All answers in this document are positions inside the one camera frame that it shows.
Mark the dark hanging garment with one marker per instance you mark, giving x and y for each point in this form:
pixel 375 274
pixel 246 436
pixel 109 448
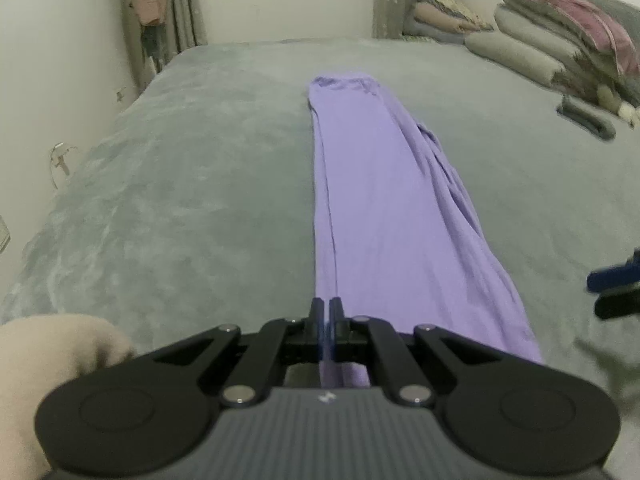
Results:
pixel 155 45

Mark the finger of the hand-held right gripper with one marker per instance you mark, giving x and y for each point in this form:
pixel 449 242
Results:
pixel 617 305
pixel 612 279

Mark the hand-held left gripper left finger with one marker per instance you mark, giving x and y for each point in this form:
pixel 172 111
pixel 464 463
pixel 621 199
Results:
pixel 318 330

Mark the patterned quilt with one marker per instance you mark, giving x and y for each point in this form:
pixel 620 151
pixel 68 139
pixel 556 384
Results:
pixel 600 85

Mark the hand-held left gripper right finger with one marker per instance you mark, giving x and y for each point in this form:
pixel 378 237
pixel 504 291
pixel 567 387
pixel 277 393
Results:
pixel 335 330

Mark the grey bed blanket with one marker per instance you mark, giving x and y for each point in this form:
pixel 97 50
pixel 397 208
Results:
pixel 200 160

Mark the purple pants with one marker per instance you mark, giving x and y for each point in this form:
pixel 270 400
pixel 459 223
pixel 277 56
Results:
pixel 375 185

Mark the grey folded quilt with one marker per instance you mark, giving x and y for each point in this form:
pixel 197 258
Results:
pixel 535 27
pixel 515 57

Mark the stack of folded bedding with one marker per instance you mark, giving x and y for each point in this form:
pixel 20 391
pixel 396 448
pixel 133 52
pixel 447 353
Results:
pixel 575 7

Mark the beige folded blanket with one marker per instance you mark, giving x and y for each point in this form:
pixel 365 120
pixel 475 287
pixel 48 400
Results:
pixel 440 17

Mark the dark grey case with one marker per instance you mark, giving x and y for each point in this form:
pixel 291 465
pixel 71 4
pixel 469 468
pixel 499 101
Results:
pixel 587 117

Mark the floral pillow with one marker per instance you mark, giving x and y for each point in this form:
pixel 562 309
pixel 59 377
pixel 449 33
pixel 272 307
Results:
pixel 462 10

